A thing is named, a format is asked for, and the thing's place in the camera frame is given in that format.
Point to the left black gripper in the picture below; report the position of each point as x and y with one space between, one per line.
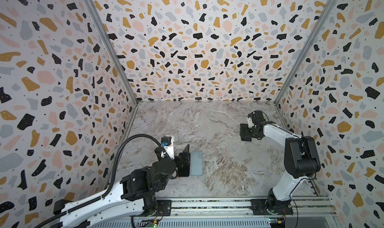
186 149

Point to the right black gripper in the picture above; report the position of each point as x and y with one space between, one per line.
250 129

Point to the purple phone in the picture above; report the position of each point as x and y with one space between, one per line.
184 165

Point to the grey phone case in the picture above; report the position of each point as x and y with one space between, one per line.
197 164

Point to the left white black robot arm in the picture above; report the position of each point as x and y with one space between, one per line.
134 195

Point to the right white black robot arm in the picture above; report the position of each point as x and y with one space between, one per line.
301 159

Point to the green circuit board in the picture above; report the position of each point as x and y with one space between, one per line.
149 224

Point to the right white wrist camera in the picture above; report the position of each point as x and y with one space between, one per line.
250 120

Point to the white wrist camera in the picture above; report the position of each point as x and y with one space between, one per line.
167 143
250 120

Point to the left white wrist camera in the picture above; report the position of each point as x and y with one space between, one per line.
167 143

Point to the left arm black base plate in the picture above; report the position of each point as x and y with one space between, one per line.
160 208

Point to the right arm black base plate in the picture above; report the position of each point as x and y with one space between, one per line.
265 207

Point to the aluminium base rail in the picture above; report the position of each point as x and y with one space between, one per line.
235 212

